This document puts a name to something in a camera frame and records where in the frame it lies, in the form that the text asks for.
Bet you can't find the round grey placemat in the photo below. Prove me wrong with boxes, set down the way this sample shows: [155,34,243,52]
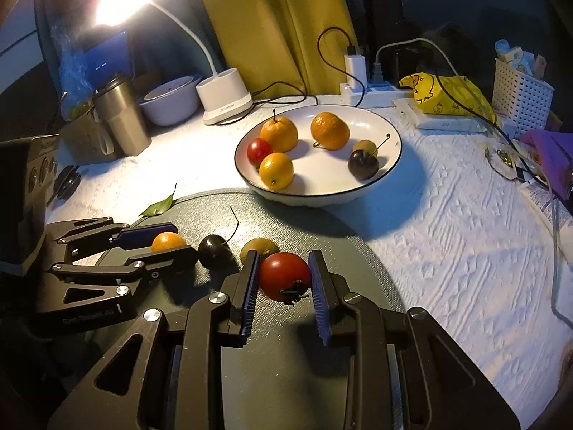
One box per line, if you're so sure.
[96,189,406,430]

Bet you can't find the black lamp cable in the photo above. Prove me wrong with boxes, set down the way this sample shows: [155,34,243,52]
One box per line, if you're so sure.
[206,81,308,124]

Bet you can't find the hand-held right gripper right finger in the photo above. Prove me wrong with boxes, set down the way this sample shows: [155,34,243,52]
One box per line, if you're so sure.
[308,249,522,430]

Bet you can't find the thin white cable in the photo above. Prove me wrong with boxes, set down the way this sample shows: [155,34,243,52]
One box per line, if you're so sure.
[550,197,573,320]

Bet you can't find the metal key ring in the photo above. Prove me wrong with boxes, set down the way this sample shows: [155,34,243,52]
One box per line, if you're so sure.
[486,145,515,167]

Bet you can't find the long black cable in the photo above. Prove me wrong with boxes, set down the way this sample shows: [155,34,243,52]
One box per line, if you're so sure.
[436,74,552,185]

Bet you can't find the small orange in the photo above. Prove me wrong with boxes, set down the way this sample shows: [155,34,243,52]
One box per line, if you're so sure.
[260,108,299,154]
[259,152,295,190]
[151,231,188,253]

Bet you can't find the white wipes pack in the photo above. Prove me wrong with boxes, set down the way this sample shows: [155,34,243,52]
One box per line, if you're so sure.
[394,97,491,134]

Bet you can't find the cardboard box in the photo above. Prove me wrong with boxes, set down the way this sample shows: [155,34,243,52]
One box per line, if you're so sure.
[58,107,112,162]

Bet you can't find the purple cloth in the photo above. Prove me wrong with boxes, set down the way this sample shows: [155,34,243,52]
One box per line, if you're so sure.
[521,130,573,200]

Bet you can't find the patterned small packets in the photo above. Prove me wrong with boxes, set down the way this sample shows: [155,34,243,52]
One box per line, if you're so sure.
[495,39,549,77]

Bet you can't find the white plastic basket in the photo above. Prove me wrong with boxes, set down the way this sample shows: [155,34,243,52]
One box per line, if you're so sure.
[491,57,556,130]

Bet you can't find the yellow curtain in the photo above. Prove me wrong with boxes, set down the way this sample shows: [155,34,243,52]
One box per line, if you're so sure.
[190,0,359,97]

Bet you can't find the bumpy mandarin orange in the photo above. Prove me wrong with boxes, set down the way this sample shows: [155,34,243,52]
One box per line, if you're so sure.
[310,112,351,151]

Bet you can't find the clear blue plastic bag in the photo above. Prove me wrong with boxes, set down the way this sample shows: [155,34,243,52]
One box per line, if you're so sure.
[49,22,97,117]

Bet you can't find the yellow printed bag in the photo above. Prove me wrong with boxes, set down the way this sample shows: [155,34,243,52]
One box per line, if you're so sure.
[398,72,500,126]

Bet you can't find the tablet with blue screen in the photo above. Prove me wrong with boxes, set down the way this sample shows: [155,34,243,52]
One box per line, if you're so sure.
[83,31,130,88]

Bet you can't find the white desk lamp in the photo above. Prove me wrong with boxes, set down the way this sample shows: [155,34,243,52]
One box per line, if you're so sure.
[92,0,254,126]

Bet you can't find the white plate with black rim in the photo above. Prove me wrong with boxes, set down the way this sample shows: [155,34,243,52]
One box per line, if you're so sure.
[234,104,403,208]

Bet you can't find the lavender bowl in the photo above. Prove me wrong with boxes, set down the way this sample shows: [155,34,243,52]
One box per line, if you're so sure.
[139,75,202,127]

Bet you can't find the red cherry tomato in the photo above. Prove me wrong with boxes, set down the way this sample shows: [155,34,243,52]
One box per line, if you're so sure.
[247,138,274,167]
[259,252,313,307]

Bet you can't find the white plug cable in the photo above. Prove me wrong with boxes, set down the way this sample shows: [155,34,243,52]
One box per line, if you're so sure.
[374,38,462,78]

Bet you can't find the dark cherry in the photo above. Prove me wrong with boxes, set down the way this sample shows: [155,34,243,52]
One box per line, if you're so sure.
[348,132,390,180]
[198,207,240,269]

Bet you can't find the green leaf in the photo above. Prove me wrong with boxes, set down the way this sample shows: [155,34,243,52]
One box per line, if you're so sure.
[139,183,178,219]

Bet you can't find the black adapter cable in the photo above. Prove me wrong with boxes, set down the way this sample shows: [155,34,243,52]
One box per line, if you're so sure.
[317,27,365,99]

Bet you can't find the white power adapter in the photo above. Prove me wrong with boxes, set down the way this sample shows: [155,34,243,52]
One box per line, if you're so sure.
[344,54,369,86]

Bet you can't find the stainless steel tumbler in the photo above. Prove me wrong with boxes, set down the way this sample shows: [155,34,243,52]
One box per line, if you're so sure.
[92,75,152,157]

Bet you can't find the small black device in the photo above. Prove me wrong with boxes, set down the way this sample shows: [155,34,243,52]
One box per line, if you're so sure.
[54,165,82,201]

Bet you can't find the white power strip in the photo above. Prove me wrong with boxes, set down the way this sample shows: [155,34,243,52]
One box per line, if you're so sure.
[339,81,415,107]

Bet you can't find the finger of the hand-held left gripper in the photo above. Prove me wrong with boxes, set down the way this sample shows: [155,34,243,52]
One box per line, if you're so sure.
[36,245,198,335]
[45,217,180,257]

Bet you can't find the white cream tube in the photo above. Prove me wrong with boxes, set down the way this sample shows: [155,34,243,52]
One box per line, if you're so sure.
[519,180,573,234]

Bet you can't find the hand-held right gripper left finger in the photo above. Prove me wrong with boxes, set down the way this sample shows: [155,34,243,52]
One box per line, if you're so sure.
[47,250,261,430]

